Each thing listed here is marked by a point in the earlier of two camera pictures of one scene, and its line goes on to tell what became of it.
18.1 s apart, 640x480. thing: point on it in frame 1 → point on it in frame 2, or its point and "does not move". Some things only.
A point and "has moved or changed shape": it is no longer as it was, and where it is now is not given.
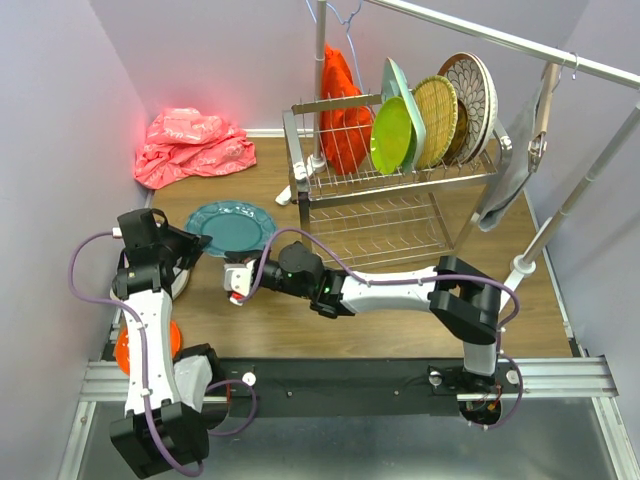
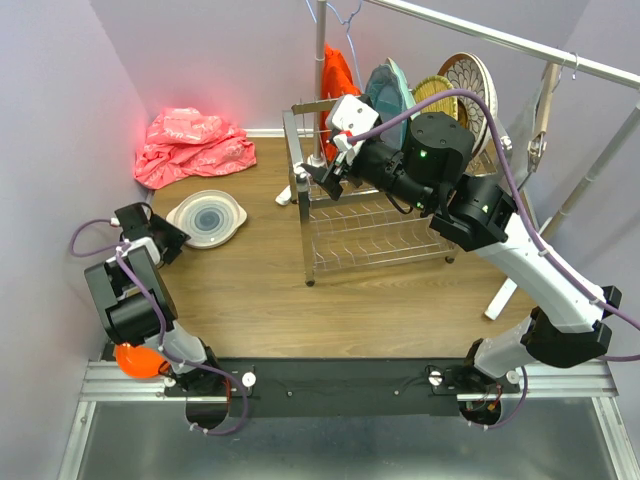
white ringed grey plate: (151, 301) has moved or changed shape
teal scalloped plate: (233, 226) → (391, 93)
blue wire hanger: (347, 23) does not move
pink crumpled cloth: (184, 142) does not move
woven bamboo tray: (436, 102) does not move
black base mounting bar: (356, 387) does not move
